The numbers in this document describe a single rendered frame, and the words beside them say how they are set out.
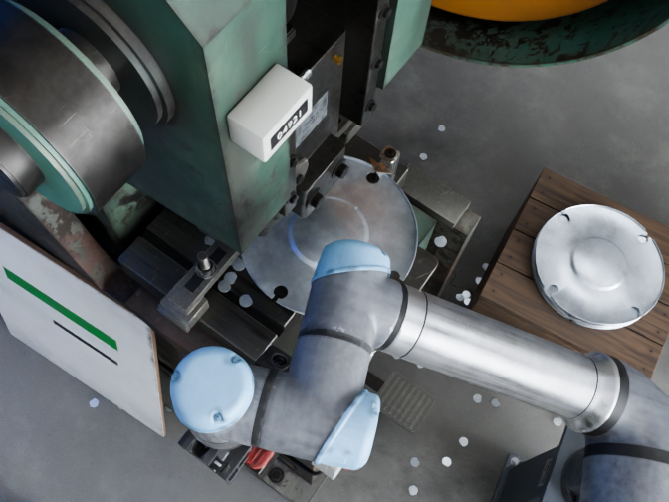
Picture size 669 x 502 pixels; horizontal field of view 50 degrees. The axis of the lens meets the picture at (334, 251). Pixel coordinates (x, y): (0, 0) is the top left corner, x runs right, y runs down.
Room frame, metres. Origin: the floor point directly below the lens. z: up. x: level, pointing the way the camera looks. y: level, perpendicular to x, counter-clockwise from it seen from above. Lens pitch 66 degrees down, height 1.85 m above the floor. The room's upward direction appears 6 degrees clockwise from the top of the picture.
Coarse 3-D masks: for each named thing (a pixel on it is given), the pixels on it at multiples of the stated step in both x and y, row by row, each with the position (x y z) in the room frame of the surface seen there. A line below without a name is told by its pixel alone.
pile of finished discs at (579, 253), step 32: (576, 224) 0.77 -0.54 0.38; (608, 224) 0.78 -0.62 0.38; (640, 224) 0.79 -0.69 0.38; (544, 256) 0.68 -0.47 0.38; (576, 256) 0.69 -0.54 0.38; (608, 256) 0.70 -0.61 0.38; (640, 256) 0.71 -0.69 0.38; (544, 288) 0.61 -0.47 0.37; (576, 288) 0.62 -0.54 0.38; (608, 288) 0.62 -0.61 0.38; (640, 288) 0.63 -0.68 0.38; (576, 320) 0.54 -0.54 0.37; (608, 320) 0.55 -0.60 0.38
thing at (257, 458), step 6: (252, 450) 0.15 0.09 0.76; (258, 450) 0.15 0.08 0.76; (264, 450) 0.15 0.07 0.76; (252, 456) 0.14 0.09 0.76; (258, 456) 0.14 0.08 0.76; (264, 456) 0.14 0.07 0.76; (270, 456) 0.14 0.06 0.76; (246, 462) 0.13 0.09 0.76; (252, 462) 0.13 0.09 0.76; (258, 462) 0.13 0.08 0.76; (264, 462) 0.13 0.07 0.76; (258, 468) 0.12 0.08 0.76
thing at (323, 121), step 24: (288, 24) 0.56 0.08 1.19; (312, 24) 0.58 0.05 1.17; (336, 24) 0.59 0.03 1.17; (288, 48) 0.54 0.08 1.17; (312, 48) 0.55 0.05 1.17; (336, 48) 0.56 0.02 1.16; (312, 72) 0.52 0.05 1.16; (336, 72) 0.57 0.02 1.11; (312, 96) 0.52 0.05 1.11; (336, 96) 0.57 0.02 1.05; (312, 120) 0.52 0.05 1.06; (336, 120) 0.57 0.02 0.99; (312, 144) 0.52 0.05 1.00; (336, 144) 0.54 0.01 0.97; (312, 168) 0.50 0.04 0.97; (336, 168) 0.52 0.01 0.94; (312, 192) 0.47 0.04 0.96
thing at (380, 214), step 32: (352, 160) 0.64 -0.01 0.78; (352, 192) 0.57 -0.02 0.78; (384, 192) 0.58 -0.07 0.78; (288, 224) 0.50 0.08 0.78; (320, 224) 0.51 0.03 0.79; (352, 224) 0.51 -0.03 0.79; (384, 224) 0.52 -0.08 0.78; (416, 224) 0.53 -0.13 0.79; (256, 256) 0.44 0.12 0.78; (288, 256) 0.45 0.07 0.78; (320, 256) 0.45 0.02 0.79; (288, 288) 0.39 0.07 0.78
